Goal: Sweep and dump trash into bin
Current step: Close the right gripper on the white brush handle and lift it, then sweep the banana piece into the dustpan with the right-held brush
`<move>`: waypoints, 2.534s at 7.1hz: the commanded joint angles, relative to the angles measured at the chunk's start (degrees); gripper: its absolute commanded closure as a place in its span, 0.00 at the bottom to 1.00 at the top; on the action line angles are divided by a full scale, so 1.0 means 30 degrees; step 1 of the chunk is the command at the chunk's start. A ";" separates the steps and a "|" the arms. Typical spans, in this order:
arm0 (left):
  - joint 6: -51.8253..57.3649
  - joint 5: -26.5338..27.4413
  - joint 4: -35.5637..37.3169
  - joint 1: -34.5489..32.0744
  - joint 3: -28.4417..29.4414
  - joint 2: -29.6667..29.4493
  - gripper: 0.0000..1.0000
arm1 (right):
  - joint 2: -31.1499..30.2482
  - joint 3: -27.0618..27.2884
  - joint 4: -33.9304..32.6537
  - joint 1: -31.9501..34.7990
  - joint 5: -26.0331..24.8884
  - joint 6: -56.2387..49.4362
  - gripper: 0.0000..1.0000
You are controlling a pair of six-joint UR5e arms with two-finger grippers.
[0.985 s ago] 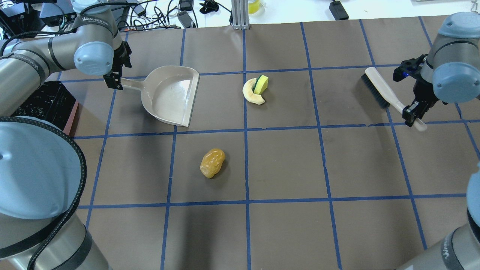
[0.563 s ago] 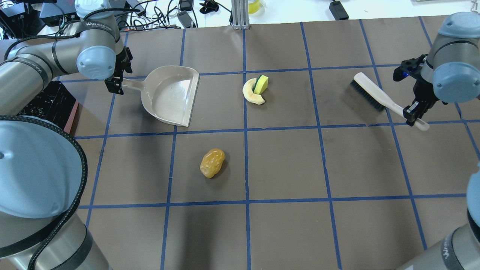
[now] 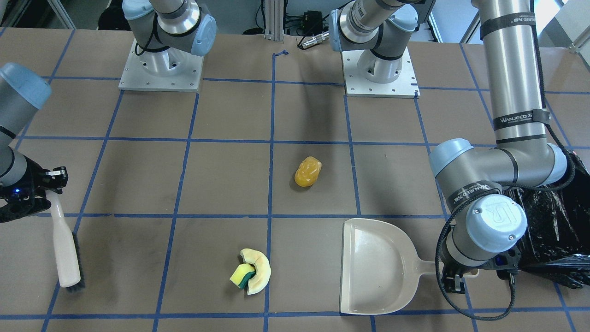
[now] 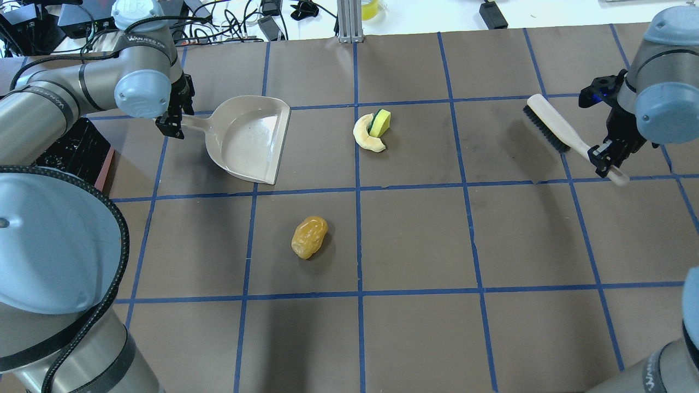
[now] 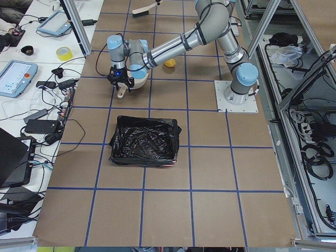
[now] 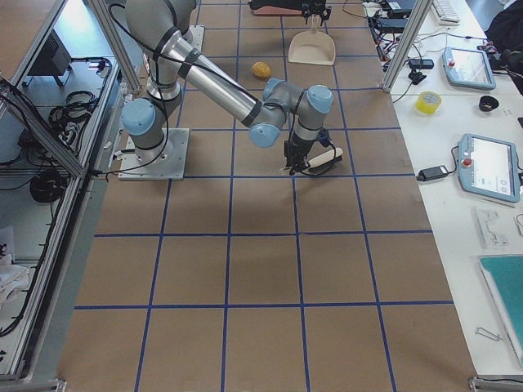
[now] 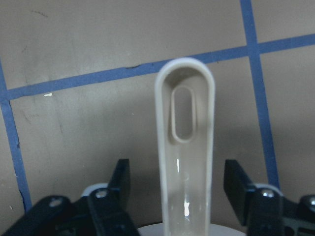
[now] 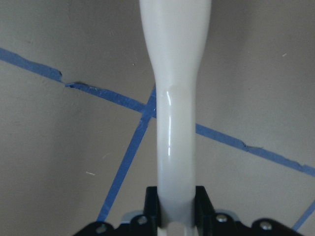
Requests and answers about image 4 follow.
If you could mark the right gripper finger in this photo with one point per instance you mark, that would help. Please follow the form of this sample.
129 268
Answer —
612 155
598 153

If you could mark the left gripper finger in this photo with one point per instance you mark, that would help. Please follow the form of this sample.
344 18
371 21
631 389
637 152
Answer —
173 128
162 124

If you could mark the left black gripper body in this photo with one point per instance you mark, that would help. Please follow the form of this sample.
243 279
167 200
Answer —
178 102

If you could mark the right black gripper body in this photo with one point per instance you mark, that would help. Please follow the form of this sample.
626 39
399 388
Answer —
621 130

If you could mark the beige hand brush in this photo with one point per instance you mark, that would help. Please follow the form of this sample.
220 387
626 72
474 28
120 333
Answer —
561 135

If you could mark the beige plastic dustpan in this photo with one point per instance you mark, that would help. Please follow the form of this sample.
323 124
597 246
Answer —
245 136

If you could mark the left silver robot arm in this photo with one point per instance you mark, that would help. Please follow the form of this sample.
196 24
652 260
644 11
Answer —
65 244

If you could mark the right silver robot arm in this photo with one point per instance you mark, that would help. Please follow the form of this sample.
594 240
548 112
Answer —
655 100

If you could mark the bin with black bag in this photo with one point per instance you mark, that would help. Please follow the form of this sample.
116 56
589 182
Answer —
83 152

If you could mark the yellow crumpled bread toy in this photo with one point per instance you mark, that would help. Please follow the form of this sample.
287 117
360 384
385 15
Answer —
308 237

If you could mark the black power adapter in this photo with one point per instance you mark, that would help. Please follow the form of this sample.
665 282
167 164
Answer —
492 15

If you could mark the beige curved peel piece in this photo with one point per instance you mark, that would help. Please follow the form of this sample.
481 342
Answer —
363 139

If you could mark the yellow green sponge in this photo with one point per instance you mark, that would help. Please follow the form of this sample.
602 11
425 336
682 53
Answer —
380 123

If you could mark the yellow tape roll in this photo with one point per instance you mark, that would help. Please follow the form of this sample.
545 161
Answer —
371 10

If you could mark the aluminium frame post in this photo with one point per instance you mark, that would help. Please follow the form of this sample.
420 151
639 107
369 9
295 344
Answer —
349 21

